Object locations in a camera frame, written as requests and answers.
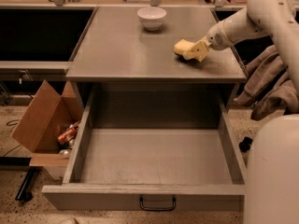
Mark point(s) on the brown cardboard box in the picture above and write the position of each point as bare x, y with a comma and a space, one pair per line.
47, 116

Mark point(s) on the black drawer handle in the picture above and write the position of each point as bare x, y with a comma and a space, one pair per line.
151, 205

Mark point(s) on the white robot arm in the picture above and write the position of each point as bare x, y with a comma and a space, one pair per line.
272, 186

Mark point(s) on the white ceramic bowl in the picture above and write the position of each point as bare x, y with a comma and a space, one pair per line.
152, 18

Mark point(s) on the red crushed can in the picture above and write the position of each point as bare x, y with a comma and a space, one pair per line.
69, 134

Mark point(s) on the yellow sponge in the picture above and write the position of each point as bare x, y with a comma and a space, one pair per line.
182, 46

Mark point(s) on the black office chair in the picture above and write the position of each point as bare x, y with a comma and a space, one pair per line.
245, 144

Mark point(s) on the open grey drawer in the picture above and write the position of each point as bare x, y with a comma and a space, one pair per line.
122, 154

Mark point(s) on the grey-brown cloth jacket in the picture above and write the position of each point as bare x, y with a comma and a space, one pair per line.
269, 86

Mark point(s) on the black desk leg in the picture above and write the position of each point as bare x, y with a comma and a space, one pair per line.
24, 194

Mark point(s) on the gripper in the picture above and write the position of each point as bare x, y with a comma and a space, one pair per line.
217, 39

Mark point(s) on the silver can in box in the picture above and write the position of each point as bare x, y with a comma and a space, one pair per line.
65, 153

